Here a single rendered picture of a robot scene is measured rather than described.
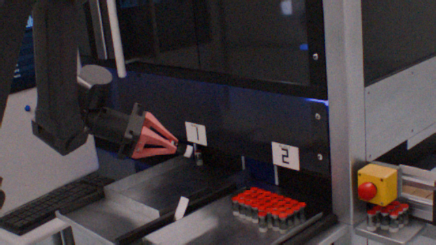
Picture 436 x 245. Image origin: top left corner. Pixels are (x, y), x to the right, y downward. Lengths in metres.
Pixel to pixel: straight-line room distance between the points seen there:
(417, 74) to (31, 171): 1.22
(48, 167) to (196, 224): 0.71
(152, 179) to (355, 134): 0.70
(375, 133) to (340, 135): 0.11
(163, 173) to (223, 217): 0.38
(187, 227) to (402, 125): 0.60
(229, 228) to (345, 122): 0.38
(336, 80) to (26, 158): 1.07
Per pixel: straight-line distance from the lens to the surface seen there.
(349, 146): 1.30
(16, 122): 1.88
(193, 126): 1.66
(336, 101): 1.29
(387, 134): 1.44
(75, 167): 2.04
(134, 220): 1.51
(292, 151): 1.41
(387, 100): 1.41
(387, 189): 1.29
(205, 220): 1.46
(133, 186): 1.72
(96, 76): 1.01
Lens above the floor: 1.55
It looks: 18 degrees down
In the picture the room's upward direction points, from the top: 6 degrees counter-clockwise
